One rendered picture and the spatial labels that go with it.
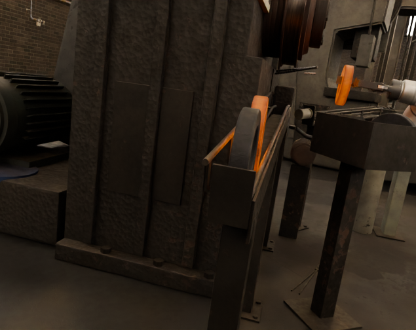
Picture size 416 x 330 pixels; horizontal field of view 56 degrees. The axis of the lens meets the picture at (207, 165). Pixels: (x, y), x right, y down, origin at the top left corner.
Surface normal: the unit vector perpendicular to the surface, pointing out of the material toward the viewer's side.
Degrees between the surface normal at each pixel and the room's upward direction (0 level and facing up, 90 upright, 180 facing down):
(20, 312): 0
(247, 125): 44
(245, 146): 69
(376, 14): 90
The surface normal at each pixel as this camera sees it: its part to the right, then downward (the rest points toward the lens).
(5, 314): 0.13, -0.97
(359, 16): -0.46, 0.12
